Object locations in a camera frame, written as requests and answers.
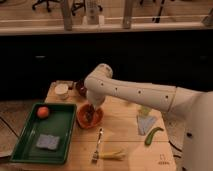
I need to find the silver fork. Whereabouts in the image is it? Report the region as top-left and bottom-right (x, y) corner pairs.
(91, 128), (103, 164)

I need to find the green plastic cup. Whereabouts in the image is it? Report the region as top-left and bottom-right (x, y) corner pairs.
(139, 106), (151, 117)

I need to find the dark red grape bunch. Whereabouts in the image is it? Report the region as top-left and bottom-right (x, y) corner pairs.
(85, 106), (95, 122)

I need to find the white round container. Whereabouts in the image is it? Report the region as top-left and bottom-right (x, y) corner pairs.
(54, 84), (68, 100)

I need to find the green plastic tray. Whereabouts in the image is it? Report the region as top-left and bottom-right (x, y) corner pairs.
(10, 103), (77, 165)

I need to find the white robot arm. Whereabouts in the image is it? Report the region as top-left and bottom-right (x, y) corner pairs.
(84, 63), (213, 171)

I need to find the yellow banana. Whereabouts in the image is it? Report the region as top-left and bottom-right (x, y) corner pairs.
(99, 149), (126, 160)

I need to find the orange red bowl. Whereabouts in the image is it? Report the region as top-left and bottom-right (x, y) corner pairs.
(77, 104), (103, 129)

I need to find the light blue cloth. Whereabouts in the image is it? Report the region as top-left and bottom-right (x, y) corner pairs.
(137, 115), (157, 136)

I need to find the dark brown bowl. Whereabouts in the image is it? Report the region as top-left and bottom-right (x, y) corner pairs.
(75, 79), (87, 97)

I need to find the orange fruit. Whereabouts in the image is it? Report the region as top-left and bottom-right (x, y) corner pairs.
(37, 106), (50, 119)

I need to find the blue grey sponge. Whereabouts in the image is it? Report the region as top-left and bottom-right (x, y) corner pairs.
(36, 134), (60, 150)

